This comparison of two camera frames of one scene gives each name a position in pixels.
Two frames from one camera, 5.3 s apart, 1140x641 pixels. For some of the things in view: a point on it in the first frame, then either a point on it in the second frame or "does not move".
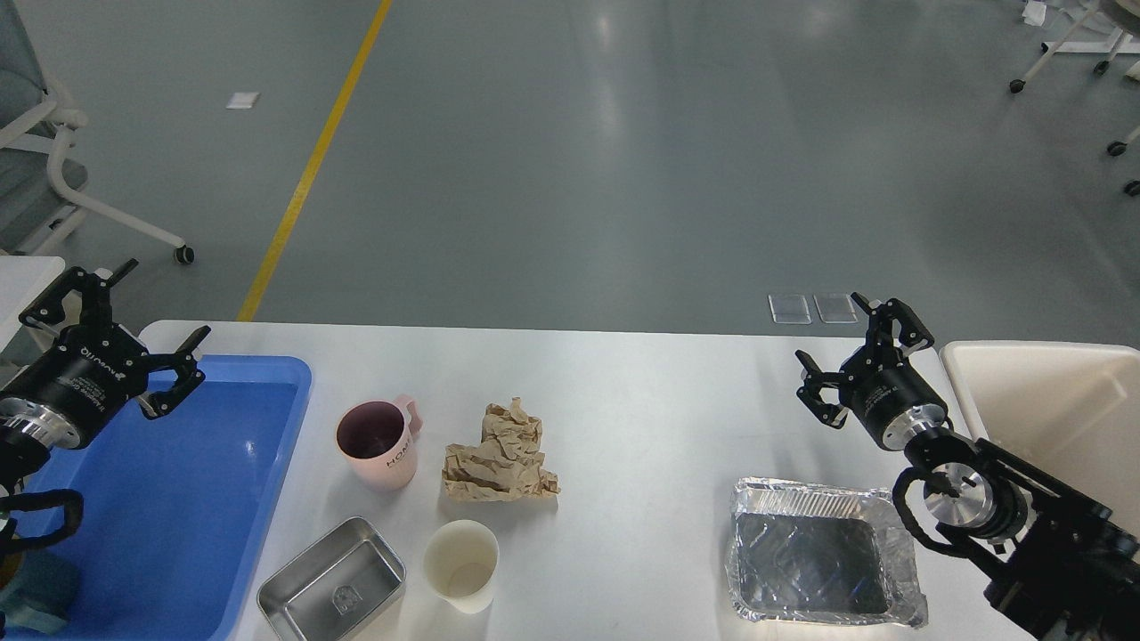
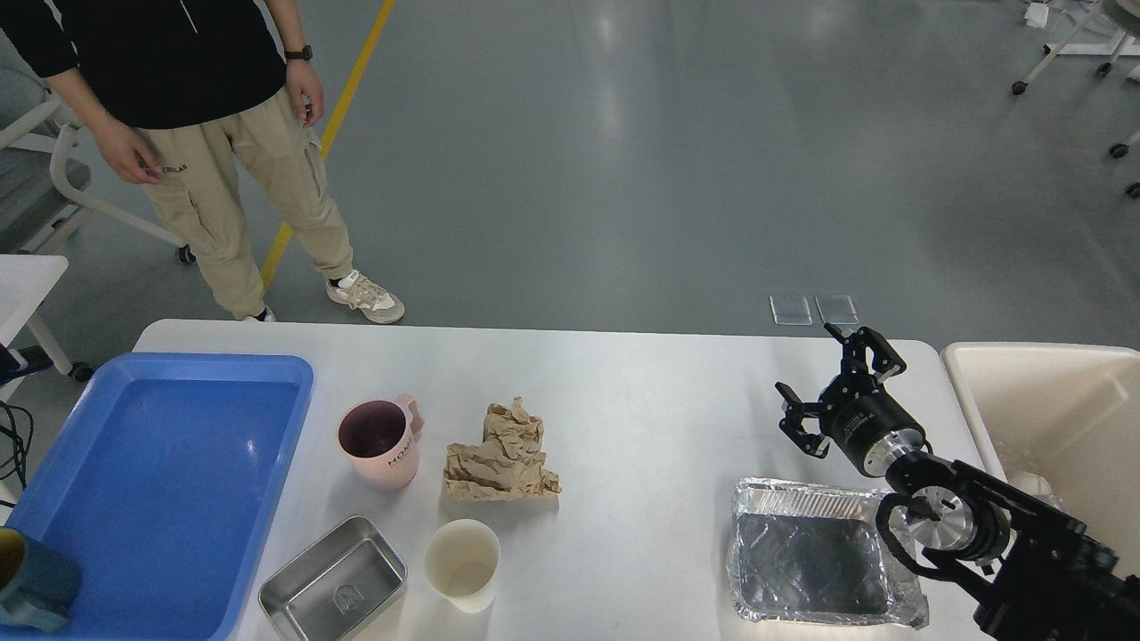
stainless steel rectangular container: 337,580 does not move
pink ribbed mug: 378,441 does not move
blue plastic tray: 172,506 does not move
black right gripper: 878,383 → 867,423
